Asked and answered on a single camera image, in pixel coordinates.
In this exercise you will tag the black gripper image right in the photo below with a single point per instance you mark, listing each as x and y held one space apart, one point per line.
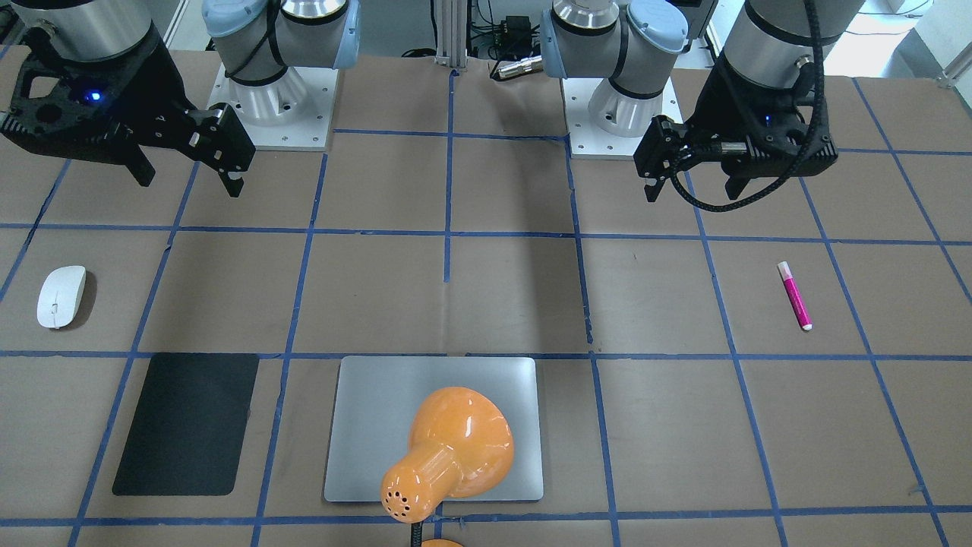
720 105

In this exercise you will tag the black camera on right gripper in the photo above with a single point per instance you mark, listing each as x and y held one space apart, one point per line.
219 139

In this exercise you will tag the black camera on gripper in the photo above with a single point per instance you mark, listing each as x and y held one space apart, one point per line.
219 139
666 145

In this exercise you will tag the white computer mouse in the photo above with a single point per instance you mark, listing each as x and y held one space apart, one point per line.
60 296

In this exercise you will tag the black mousepad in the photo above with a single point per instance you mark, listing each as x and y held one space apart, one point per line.
189 426

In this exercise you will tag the orange desk lamp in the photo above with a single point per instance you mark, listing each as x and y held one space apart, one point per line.
460 445

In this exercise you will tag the silver notebook laptop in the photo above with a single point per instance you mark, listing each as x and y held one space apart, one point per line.
377 398

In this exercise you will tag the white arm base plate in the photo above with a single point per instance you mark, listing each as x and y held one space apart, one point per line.
304 125
585 121

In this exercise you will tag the silver cylindrical connector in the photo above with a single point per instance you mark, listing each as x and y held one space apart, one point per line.
519 68

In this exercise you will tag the pink marker pen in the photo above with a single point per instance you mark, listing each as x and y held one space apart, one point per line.
795 298

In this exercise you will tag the aluminium frame post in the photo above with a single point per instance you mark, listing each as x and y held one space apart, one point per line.
451 33

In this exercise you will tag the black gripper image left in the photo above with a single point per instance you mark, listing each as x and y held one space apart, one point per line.
158 85

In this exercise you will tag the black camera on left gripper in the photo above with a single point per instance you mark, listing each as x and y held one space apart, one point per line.
666 145

